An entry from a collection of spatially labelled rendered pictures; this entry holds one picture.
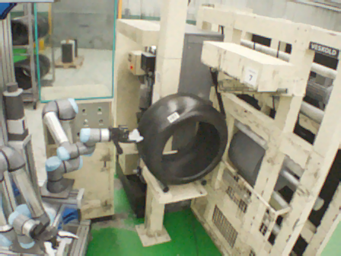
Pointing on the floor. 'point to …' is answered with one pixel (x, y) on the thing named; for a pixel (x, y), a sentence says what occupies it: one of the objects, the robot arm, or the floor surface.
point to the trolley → (27, 35)
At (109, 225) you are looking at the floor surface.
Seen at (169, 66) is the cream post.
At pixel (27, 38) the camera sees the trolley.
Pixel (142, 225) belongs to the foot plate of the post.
